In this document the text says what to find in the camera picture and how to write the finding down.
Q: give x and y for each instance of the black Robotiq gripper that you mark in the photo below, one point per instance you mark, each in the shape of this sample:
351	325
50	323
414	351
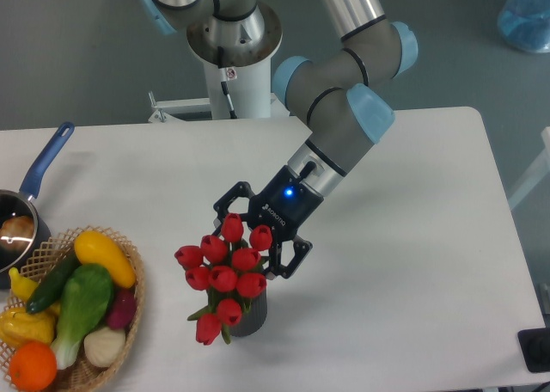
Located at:
284	205

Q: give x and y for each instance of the red tulip bouquet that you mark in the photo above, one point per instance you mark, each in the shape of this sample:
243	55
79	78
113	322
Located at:
226	263

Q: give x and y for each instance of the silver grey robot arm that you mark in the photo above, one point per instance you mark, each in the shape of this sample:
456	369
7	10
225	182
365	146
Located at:
335	99

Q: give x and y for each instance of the dark grey ribbed vase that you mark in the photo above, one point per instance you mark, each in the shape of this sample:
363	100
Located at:
239	316

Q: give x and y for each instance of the purple red radish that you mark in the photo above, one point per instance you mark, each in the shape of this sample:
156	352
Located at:
123	309

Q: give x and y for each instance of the yellow squash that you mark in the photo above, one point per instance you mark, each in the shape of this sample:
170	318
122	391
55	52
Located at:
93	247

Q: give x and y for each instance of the green bok choy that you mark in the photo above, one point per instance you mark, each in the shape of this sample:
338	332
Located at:
85	298

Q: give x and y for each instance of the white garlic bulb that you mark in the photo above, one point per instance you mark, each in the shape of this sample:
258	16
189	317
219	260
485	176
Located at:
103	346

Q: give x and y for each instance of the woven wicker basket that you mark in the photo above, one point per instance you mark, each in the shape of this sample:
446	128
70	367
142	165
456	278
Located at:
82	375

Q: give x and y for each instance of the green cucumber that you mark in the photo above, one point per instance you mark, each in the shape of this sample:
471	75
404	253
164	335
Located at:
52	285

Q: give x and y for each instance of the browned food in saucepan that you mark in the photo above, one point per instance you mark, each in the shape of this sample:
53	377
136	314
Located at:
17	233

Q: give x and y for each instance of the small yellow gourd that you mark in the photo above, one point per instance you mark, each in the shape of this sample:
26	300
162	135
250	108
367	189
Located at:
21	286

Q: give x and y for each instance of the yellow ribbed pumpkin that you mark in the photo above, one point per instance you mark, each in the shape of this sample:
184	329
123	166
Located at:
18	327

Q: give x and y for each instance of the orange fruit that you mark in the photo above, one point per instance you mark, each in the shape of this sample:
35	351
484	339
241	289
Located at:
33	367

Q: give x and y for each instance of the black device at table edge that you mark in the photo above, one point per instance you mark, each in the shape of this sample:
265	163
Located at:
534	344

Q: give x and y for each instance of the blue plastic bag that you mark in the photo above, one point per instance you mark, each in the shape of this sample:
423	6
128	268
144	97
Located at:
524	24

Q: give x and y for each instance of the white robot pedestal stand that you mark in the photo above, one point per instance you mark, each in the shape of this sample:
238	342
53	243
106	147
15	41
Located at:
233	93

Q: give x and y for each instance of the blue handled saucepan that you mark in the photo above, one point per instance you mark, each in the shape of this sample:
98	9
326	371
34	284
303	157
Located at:
21	203

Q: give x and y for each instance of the white frame at right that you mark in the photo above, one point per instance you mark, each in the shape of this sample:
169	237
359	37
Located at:
532	176

